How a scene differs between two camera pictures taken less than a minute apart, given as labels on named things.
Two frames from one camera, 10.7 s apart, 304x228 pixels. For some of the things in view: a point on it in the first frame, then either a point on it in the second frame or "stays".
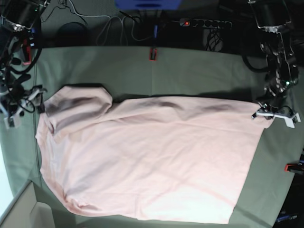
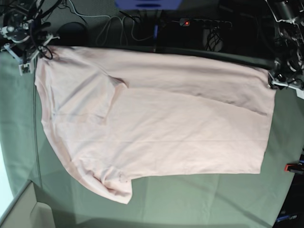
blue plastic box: x=148 y=4 stays
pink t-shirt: x=167 y=159 to x=116 y=114
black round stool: x=71 y=34 stays
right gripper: x=272 y=96 to x=287 y=71
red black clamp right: x=298 y=168 stays
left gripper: x=9 y=101 to x=28 y=48
